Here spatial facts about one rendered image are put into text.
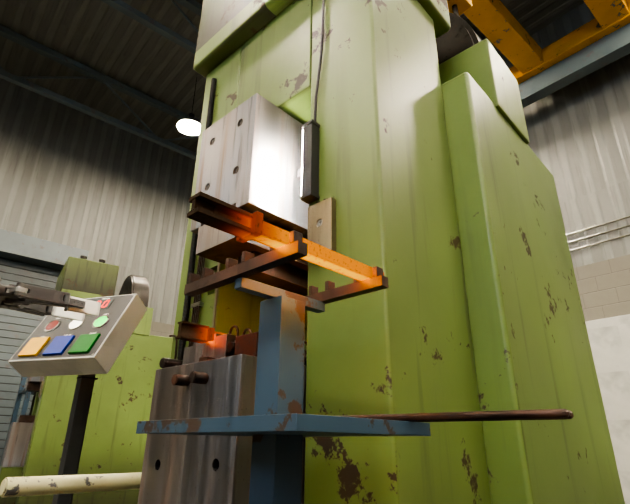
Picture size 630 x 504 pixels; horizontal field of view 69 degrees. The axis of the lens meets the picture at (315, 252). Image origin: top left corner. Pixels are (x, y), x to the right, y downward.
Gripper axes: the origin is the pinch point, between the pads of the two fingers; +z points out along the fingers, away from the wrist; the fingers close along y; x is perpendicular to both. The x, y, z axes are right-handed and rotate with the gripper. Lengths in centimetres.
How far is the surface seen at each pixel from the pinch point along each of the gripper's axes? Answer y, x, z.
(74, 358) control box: -43.3, -3.8, 16.9
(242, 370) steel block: 22.1, -11.8, 29.5
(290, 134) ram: 13, 69, 50
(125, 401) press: -442, 17, 228
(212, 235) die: -4.0, 31.4, 35.0
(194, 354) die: -6.7, -4.3, 35.0
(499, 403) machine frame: 54, -16, 93
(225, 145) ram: -2, 63, 35
